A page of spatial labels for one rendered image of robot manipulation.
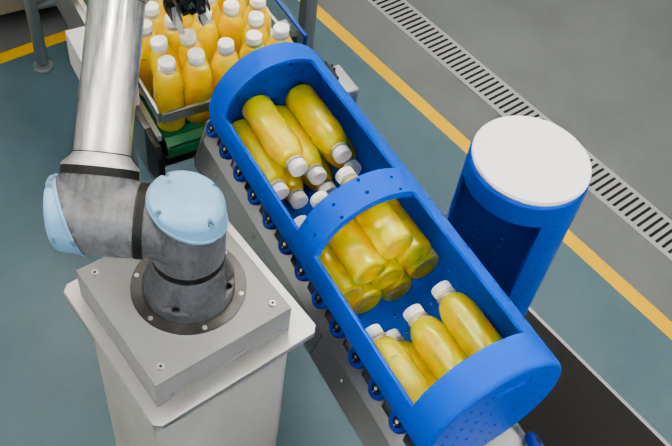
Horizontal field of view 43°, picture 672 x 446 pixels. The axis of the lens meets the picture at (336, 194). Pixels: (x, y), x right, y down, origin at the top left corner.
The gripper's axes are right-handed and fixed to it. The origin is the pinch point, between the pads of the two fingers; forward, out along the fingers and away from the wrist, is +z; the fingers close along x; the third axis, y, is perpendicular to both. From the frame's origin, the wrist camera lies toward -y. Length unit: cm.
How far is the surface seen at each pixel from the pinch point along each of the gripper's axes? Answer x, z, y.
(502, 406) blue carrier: 10, -4, 112
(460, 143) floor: 98, 134, -16
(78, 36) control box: -24.6, -2.4, -7.4
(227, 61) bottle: 3.9, 5.5, 10.2
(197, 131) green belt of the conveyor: -8.3, 20.3, 13.9
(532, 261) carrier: 48, 36, 78
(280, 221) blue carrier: -6, -2, 60
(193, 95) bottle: -6.3, 10.4, 11.4
